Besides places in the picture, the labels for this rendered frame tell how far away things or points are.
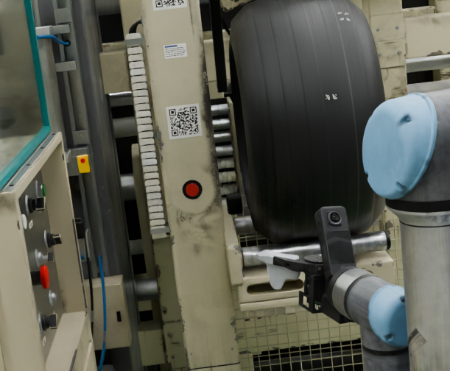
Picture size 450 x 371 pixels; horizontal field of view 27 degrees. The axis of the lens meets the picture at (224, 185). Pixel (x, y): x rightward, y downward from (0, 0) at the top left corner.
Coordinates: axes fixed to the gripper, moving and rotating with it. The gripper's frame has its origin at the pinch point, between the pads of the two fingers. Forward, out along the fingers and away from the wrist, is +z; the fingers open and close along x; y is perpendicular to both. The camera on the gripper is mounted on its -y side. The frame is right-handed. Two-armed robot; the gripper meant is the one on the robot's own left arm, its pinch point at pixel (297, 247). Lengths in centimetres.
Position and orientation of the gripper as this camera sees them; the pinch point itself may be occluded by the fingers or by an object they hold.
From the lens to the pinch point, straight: 158.2
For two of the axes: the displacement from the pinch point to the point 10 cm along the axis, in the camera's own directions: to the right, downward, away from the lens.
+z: -3.5, -1.6, 9.2
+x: 9.4, -0.4, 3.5
